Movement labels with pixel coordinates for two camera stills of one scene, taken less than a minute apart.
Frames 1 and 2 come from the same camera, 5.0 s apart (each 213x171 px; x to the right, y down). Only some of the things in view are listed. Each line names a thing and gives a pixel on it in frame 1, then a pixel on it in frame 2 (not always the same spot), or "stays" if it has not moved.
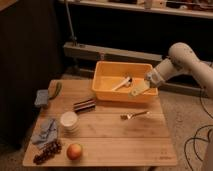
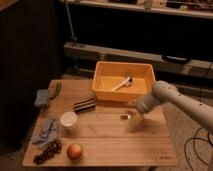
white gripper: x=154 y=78 → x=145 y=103
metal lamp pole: x=73 y=38 stays
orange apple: x=74 y=151 stays
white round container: x=69 y=121 stays
